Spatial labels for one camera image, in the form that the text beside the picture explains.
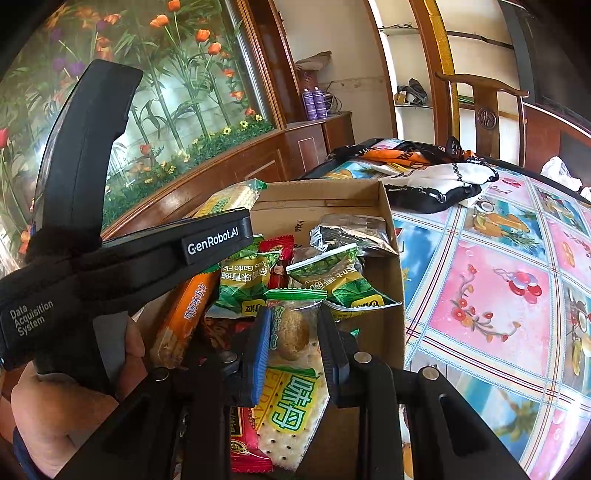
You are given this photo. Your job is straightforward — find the clear cookie packet green ends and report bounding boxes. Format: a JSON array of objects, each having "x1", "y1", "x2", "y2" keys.
[{"x1": 264, "y1": 287, "x2": 326, "y2": 370}]

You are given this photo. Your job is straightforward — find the small red snack packet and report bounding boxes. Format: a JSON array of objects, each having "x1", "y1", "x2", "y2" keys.
[{"x1": 259, "y1": 234, "x2": 296, "y2": 289}]

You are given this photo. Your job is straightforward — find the person's left hand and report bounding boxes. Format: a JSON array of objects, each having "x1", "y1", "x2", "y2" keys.
[{"x1": 10, "y1": 318, "x2": 149, "y2": 475}]

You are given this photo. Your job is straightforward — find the white plastic bag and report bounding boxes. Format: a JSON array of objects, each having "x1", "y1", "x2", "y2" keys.
[{"x1": 539, "y1": 156, "x2": 591, "y2": 201}]

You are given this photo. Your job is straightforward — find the bright red snack packet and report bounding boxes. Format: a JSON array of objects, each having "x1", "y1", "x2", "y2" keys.
[{"x1": 228, "y1": 405, "x2": 274, "y2": 475}]

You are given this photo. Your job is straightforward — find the black yellow shelf object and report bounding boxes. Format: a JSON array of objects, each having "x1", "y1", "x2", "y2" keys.
[{"x1": 393, "y1": 78, "x2": 430, "y2": 108}]

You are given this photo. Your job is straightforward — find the dark red snack packet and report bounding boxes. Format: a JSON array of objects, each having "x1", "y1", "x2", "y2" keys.
[{"x1": 201, "y1": 311, "x2": 254, "y2": 358}]

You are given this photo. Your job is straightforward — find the wooden chair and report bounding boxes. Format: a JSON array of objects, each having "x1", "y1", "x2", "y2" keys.
[{"x1": 434, "y1": 70, "x2": 532, "y2": 160}]

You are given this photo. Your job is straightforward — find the wooden partition cabinet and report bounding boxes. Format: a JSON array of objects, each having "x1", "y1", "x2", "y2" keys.
[{"x1": 99, "y1": 113, "x2": 356, "y2": 241}]

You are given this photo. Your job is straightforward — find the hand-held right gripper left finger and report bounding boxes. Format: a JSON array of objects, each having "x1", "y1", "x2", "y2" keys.
[{"x1": 55, "y1": 307, "x2": 273, "y2": 480}]

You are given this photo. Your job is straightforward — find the printed plastic tablecloth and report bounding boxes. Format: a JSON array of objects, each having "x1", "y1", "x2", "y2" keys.
[{"x1": 300, "y1": 138, "x2": 591, "y2": 480}]

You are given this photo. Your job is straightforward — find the black white cloth bag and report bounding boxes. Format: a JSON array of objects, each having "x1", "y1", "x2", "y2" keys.
[{"x1": 383, "y1": 159, "x2": 502, "y2": 215}]

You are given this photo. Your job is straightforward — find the orange cracker packet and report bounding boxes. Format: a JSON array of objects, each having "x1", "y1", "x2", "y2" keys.
[{"x1": 150, "y1": 270, "x2": 222, "y2": 370}]

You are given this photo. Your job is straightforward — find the orange black printed bag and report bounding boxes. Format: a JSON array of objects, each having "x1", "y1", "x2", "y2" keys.
[{"x1": 323, "y1": 138, "x2": 481, "y2": 178}]

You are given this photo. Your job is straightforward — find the white green cracker packet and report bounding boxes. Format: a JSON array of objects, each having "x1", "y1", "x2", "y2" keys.
[{"x1": 252, "y1": 362, "x2": 332, "y2": 472}]

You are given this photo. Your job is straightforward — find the cardboard box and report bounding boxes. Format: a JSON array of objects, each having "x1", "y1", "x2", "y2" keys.
[{"x1": 134, "y1": 178, "x2": 407, "y2": 480}]

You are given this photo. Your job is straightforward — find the silver foil snack packet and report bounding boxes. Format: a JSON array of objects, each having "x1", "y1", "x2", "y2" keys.
[{"x1": 308, "y1": 213, "x2": 400, "y2": 259}]

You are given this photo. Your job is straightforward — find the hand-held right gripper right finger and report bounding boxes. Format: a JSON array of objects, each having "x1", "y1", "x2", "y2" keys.
[{"x1": 316, "y1": 305, "x2": 529, "y2": 480}]

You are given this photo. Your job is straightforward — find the brown paper bag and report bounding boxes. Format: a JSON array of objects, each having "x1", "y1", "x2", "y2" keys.
[{"x1": 294, "y1": 52, "x2": 333, "y2": 75}]

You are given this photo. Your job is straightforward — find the green pea snack packet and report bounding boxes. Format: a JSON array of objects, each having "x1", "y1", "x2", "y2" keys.
[
  {"x1": 285, "y1": 244, "x2": 403, "y2": 322},
  {"x1": 215, "y1": 240, "x2": 273, "y2": 319}
]

